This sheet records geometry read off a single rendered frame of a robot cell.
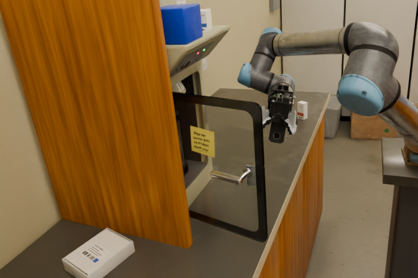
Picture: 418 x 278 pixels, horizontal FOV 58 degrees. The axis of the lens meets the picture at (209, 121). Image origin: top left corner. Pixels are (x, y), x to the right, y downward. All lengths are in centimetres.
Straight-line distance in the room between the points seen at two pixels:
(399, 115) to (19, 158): 111
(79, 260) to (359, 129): 316
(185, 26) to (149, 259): 65
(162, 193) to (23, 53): 55
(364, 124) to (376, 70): 286
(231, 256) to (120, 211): 36
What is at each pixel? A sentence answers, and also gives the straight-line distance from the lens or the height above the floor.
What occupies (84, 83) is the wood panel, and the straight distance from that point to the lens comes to 106.
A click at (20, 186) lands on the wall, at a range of 132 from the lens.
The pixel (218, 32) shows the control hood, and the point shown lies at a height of 151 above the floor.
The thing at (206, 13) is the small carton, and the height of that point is 156.
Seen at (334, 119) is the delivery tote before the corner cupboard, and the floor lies 21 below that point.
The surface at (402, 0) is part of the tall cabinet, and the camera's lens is 396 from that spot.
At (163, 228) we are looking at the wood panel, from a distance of 115.
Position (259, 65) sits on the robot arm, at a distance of 127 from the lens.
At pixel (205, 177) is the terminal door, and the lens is 105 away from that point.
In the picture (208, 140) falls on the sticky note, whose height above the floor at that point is 127.
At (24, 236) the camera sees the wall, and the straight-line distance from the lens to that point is 138.
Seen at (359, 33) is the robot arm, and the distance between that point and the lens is 108.
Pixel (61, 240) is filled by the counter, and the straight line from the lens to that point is 132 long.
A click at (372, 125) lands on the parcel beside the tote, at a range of 388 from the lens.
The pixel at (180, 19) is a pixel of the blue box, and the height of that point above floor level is 157.
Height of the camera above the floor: 169
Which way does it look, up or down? 22 degrees down
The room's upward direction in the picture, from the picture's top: 6 degrees counter-clockwise
